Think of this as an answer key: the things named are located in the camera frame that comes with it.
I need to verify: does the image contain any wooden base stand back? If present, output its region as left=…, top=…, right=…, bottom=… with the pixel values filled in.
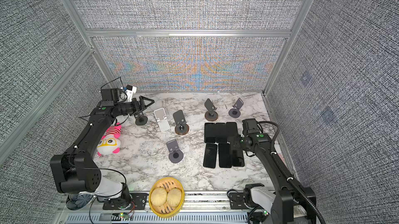
left=173, top=110, right=189, bottom=136

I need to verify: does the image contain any left steamed bun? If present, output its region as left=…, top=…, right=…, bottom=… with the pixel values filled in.
left=150, top=187, right=168, bottom=207

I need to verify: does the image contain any wooden base stand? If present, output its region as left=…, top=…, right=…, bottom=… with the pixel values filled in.
left=173, top=110, right=189, bottom=136
left=204, top=98, right=218, bottom=122

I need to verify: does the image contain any pink striped plush toy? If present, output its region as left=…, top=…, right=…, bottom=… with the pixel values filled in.
left=97, top=125, right=122, bottom=156

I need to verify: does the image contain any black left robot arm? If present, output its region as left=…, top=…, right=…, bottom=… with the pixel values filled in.
left=50, top=88, right=155, bottom=208

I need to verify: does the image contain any aluminium frame rail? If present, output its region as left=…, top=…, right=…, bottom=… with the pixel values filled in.
left=53, top=191, right=251, bottom=224

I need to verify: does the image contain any right steamed bun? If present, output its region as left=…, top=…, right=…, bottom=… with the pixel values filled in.
left=167, top=188, right=182, bottom=208

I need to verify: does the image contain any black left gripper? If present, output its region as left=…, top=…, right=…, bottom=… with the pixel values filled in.
left=115, top=96, right=154, bottom=117

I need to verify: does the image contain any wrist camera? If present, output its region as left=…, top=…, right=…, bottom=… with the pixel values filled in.
left=124, top=85, right=137, bottom=102
left=242, top=118, right=263, bottom=136

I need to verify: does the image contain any phone pink case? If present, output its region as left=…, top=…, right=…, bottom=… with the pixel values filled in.
left=203, top=144, right=218, bottom=169

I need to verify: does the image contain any wooden base stand front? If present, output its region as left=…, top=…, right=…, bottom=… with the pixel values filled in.
left=204, top=98, right=218, bottom=122

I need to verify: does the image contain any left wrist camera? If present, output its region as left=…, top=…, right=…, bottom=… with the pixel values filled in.
left=124, top=85, right=137, bottom=102

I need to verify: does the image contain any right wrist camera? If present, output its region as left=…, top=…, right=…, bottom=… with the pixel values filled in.
left=242, top=118, right=263, bottom=136

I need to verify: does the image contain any steamed bun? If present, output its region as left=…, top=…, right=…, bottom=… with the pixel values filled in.
left=150, top=187, right=168, bottom=207
left=167, top=188, right=182, bottom=208

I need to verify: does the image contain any yellow bamboo steamer basket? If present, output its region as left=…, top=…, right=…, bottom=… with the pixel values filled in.
left=149, top=177, right=185, bottom=218

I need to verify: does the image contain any purple round stand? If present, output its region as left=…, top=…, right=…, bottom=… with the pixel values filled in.
left=166, top=140, right=184, bottom=164
left=229, top=98, right=244, bottom=118

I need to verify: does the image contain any purple round stand right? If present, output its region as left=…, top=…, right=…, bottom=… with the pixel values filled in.
left=229, top=98, right=244, bottom=118

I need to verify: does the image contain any purple round stand front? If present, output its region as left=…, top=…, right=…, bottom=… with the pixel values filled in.
left=166, top=140, right=184, bottom=164

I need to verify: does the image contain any dark grey round stand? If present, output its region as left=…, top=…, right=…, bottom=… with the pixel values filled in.
left=134, top=112, right=148, bottom=126

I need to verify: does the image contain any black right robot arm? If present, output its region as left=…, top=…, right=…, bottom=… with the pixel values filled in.
left=232, top=134, right=326, bottom=224

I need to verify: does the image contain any black phone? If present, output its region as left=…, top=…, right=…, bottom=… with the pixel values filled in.
left=204, top=122, right=216, bottom=144
left=218, top=143, right=232, bottom=168
left=215, top=123, right=228, bottom=144
left=231, top=149, right=245, bottom=168
left=225, top=122, right=238, bottom=137

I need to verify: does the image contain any white phone stand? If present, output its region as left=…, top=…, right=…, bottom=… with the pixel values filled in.
left=154, top=108, right=170, bottom=132

